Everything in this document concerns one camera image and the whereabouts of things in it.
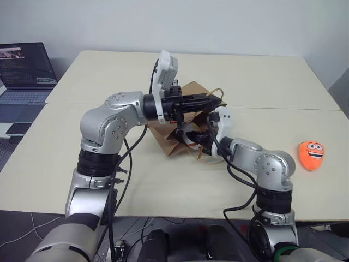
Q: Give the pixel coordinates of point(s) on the black smartphone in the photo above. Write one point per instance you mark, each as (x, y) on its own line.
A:
(18, 129)

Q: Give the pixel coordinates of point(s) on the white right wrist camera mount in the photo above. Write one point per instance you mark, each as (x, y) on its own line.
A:
(224, 125)

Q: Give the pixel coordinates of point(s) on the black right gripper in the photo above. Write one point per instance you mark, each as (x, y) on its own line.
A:
(209, 144)

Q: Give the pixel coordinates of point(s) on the white plush toy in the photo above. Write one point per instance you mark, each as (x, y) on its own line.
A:
(186, 136)

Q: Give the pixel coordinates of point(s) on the brown paper bag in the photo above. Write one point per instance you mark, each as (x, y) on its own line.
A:
(166, 136)

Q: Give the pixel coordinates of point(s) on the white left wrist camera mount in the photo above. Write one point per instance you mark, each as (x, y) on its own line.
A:
(167, 69)

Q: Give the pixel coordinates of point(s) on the dark rounded shape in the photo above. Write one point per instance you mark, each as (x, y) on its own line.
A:
(152, 247)

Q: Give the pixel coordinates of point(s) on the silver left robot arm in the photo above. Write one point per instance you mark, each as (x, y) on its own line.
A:
(109, 122)

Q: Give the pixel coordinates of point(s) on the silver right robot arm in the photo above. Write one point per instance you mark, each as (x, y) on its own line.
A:
(272, 169)

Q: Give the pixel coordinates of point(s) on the orange smiling plush toy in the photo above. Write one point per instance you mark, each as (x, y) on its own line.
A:
(311, 155)

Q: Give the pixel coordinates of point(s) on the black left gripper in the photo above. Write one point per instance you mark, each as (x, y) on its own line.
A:
(171, 105)

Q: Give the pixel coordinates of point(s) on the open dark laptop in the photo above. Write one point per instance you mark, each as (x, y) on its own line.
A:
(24, 71)

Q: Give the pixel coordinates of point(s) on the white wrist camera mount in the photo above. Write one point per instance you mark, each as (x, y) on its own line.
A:
(224, 125)
(167, 69)

